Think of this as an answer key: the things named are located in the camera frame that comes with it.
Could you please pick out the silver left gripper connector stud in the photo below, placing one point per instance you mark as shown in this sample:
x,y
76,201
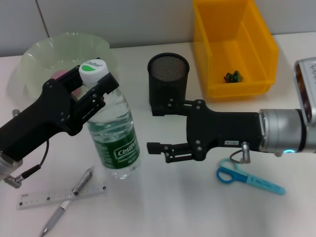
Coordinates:
x,y
15,112

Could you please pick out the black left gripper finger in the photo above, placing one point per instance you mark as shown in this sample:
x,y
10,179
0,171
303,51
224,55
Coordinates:
x,y
108,84

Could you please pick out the clear bottle green label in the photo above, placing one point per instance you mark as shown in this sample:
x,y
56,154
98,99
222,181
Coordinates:
x,y
113,138

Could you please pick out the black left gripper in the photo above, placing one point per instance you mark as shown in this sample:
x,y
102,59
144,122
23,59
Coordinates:
x,y
32,123

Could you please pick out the pink peach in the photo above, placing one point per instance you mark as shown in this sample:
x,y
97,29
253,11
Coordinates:
x,y
60,74

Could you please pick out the blue scissors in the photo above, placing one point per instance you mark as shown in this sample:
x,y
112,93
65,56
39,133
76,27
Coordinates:
x,y
261,184

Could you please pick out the yellow plastic bin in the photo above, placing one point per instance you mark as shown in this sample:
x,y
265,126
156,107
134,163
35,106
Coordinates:
x,y
232,56

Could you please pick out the green plastic scrap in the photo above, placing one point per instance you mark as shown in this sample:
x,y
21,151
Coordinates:
x,y
233,77

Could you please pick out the translucent green fruit bowl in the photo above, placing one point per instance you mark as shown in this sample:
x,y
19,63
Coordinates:
x,y
66,49

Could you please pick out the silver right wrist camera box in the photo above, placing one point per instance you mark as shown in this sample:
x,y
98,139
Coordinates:
x,y
306,84

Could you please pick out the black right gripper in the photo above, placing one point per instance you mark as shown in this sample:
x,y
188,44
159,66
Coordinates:
x,y
222,128

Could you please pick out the transparent plastic ruler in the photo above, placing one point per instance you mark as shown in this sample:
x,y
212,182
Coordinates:
x,y
37,200

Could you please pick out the black mesh pen holder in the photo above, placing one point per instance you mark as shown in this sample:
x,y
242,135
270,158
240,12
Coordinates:
x,y
168,81

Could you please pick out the silver pen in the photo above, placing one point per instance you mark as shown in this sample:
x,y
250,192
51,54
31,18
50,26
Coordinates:
x,y
53,217

